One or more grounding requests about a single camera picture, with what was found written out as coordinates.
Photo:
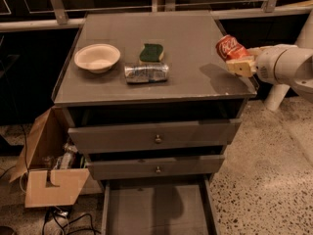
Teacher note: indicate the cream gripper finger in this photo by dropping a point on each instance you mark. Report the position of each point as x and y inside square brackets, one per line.
[256, 51]
[244, 67]

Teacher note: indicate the red coke can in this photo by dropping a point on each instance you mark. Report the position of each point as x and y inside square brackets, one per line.
[228, 48]

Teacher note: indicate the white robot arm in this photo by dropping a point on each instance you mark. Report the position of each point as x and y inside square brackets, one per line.
[279, 65]

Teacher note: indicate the grey top drawer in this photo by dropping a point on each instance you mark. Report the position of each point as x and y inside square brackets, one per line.
[154, 136]

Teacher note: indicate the grey drawer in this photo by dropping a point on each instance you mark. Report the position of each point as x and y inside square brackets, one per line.
[180, 205]
[154, 136]
[155, 167]

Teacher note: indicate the silver crushed can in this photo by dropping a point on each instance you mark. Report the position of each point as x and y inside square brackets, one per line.
[146, 73]

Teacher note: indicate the grey drawer cabinet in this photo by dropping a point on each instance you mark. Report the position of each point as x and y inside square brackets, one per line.
[198, 88]

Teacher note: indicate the grey middle drawer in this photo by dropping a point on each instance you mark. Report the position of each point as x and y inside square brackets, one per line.
[155, 167]

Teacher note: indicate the grey bottom drawer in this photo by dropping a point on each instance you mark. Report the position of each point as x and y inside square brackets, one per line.
[180, 205]

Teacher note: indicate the green yellow sponge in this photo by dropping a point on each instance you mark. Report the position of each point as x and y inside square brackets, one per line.
[151, 53]

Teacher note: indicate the metal window railing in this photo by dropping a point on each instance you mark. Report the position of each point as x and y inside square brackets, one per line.
[23, 15]

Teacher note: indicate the white paper bowl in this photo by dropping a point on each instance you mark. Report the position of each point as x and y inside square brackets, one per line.
[97, 58]

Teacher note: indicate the plastic bottles in box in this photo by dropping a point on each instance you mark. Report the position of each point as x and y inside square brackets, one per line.
[67, 160]

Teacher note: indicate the brown cardboard box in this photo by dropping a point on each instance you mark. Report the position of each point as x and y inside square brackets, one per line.
[48, 187]

